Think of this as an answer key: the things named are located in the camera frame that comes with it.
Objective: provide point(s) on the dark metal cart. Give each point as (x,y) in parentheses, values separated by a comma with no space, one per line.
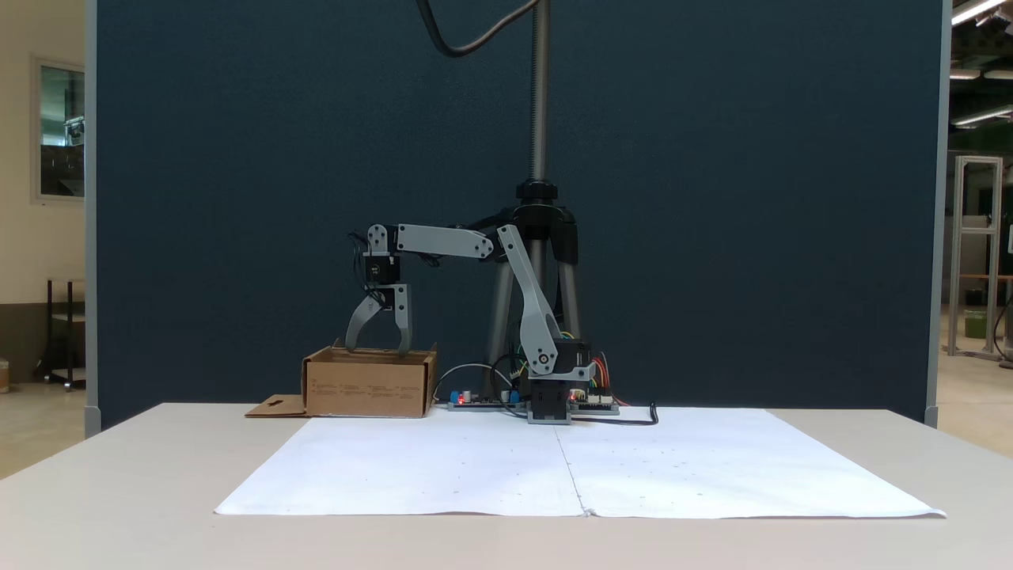
(67,317)

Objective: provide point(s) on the dark blue partition panel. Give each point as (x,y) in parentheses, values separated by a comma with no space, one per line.
(237,158)

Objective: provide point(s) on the white paper sheet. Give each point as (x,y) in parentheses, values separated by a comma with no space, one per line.
(380,467)
(728,467)

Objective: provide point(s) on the aluminium profile frame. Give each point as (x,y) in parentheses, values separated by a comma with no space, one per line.
(978,229)

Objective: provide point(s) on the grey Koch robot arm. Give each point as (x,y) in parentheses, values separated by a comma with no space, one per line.
(538,317)

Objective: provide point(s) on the blue circuit board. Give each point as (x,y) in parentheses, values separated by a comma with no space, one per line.
(475,402)

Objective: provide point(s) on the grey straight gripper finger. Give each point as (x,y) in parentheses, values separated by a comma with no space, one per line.
(404,317)

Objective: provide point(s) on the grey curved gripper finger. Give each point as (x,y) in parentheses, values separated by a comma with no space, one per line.
(360,323)

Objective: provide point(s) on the open brown cardboard box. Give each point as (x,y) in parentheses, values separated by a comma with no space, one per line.
(364,388)

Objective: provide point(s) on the framed wall window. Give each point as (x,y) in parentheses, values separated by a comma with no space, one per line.
(62,131)

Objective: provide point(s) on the black and silver tripod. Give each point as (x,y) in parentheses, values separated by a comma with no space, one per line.
(539,95)

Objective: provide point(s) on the ceiling strip light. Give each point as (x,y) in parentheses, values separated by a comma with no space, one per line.
(977,9)

